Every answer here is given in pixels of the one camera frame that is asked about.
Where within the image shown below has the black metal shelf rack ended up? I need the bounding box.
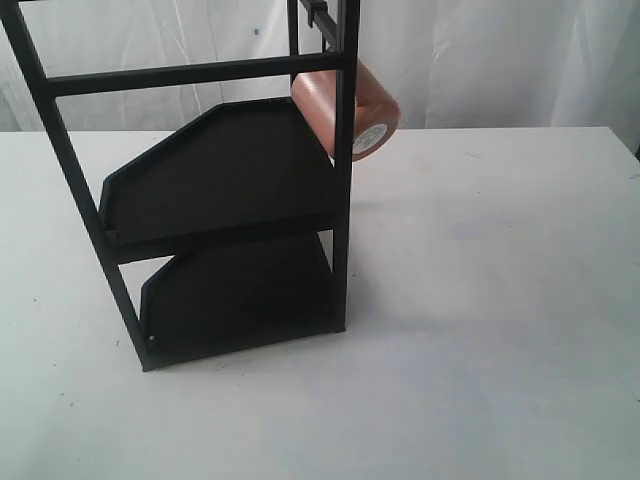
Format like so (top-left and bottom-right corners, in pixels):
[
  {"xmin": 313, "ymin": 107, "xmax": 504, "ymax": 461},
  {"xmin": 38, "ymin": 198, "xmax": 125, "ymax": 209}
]
[{"xmin": 1, "ymin": 1, "xmax": 360, "ymax": 371}]

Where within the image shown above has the white backdrop curtain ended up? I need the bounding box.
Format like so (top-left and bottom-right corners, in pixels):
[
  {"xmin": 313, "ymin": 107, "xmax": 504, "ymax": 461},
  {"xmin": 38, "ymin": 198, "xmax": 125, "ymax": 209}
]
[{"xmin": 22, "ymin": 1, "xmax": 639, "ymax": 148}]

